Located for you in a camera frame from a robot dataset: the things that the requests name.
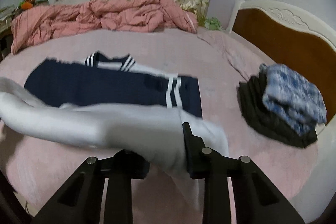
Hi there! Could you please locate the white brown wooden headboard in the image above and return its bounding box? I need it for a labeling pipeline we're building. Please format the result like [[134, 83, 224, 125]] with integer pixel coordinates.
[[227, 0, 335, 122]]

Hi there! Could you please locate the cluttered side table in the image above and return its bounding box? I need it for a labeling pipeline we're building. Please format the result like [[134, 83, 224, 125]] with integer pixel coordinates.
[[0, 5, 19, 61]]

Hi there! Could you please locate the white navy varsity jacket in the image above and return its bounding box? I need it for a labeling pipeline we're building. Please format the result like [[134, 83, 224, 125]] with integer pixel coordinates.
[[0, 50, 230, 212]]

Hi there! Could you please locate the orange toy on table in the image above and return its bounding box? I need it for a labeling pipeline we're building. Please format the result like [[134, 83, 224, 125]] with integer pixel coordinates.
[[21, 2, 34, 11]]

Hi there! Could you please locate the folded blue plaid shirt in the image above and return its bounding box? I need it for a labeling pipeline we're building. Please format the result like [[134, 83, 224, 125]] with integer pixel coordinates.
[[259, 64, 327, 136]]

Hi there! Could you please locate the folded black garment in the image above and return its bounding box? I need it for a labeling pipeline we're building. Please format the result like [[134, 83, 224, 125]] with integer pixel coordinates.
[[238, 76, 317, 148]]

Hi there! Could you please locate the pink bed sheet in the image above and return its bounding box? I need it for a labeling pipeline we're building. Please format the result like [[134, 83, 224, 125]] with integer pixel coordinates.
[[1, 28, 318, 210]]

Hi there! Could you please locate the pink crumpled quilt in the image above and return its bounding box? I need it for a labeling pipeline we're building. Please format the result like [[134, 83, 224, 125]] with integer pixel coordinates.
[[11, 0, 198, 55]]

